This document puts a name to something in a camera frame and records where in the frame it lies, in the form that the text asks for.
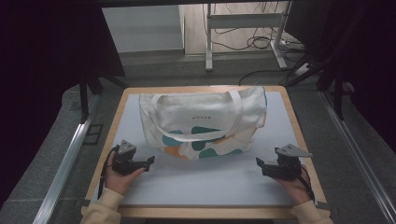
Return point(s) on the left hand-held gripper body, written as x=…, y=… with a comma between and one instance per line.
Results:
x=124, y=160

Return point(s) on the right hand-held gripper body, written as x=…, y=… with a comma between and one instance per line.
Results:
x=286, y=165

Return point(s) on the white canvas tote bag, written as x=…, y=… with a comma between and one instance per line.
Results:
x=202, y=115

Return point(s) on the person's left hand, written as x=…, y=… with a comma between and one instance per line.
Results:
x=120, y=182

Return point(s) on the person's right hand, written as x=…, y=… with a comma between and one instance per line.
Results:
x=294, y=189

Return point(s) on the black floor plate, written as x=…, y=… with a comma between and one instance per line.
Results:
x=93, y=134

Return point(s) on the white table mat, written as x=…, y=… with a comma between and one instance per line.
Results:
x=202, y=183

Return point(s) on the wooden table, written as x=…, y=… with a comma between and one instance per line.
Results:
x=202, y=212

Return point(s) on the black metal stand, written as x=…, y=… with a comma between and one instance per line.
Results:
x=337, y=93
x=84, y=96

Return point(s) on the white power strip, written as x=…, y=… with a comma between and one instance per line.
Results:
x=302, y=70

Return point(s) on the dark curtain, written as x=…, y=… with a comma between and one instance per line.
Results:
x=364, y=46
x=40, y=62

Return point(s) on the white board panel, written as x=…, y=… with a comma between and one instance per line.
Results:
x=143, y=28

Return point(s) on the aluminium floor rail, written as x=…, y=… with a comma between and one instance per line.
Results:
x=67, y=165
x=358, y=149

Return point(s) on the white metal desk frame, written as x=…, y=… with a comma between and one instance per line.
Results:
x=243, y=20

